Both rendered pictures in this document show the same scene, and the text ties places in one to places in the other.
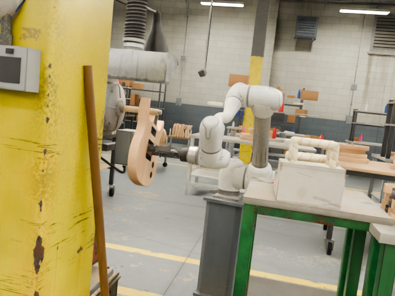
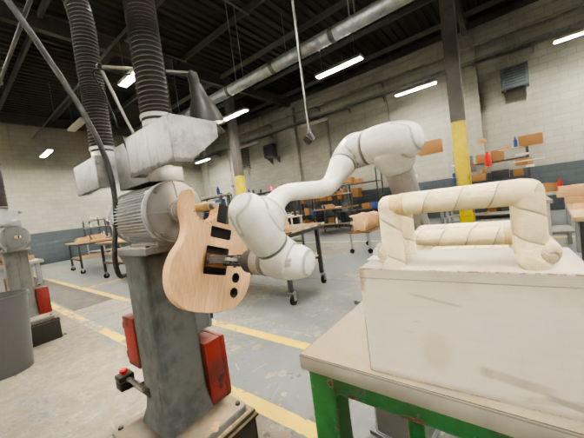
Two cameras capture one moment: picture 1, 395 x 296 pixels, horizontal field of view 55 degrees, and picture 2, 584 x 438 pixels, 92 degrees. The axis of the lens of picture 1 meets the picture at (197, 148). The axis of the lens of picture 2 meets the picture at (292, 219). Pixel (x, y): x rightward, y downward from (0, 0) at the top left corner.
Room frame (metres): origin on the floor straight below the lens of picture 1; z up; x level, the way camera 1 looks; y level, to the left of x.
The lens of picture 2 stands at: (1.18, -0.48, 1.22)
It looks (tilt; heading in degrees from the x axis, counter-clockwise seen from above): 3 degrees down; 27
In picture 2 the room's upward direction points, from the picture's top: 7 degrees counter-clockwise
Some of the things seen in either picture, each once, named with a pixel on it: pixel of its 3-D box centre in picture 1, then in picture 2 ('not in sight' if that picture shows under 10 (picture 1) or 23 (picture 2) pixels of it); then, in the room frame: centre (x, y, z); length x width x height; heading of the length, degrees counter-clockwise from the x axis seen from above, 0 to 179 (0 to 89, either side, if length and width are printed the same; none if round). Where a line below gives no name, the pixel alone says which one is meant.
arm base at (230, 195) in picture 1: (226, 192); not in sight; (2.62, -0.23, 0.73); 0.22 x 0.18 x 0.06; 71
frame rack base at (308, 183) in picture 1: (308, 182); (464, 312); (1.67, -0.51, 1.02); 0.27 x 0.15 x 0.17; 83
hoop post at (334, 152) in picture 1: (334, 156); (530, 229); (1.61, -0.58, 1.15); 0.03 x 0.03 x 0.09
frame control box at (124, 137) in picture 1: (114, 150); not in sight; (2.24, 0.48, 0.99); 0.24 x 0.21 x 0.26; 79
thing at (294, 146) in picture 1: (294, 151); (391, 235); (1.64, -0.42, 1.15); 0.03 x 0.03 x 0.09
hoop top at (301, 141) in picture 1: (315, 143); (449, 199); (1.63, -0.50, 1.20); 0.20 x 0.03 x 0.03; 81
